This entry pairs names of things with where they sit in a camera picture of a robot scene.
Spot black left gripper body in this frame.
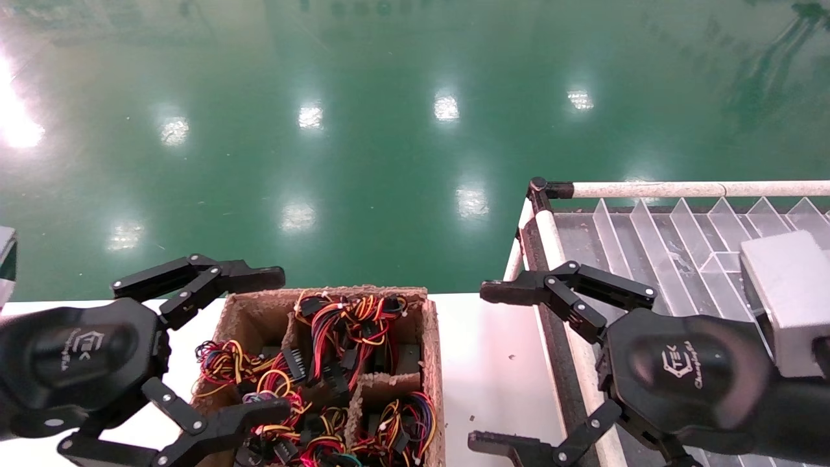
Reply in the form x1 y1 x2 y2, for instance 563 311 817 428
0 298 171 440

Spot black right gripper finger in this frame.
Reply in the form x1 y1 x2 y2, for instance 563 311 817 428
480 261 657 345
468 399 704 467

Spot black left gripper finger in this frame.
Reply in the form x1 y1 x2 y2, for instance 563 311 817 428
112 254 286 330
57 376 292 467

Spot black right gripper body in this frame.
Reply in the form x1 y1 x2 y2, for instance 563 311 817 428
597 308 830 467

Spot brown pulp compartment tray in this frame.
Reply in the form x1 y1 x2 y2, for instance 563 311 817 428
188 285 448 467

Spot clear acrylic divider tray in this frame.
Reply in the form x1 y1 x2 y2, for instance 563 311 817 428
554 197 830 467

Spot conveyor with clear dividers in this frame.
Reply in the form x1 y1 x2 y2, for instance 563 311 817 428
504 176 830 467

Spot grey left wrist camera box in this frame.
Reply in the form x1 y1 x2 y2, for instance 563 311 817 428
0 226 18 307

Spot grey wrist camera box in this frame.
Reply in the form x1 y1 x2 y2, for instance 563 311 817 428
0 226 18 307
739 230 830 380

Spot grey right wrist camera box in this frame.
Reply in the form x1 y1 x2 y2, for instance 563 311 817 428
739 230 830 380

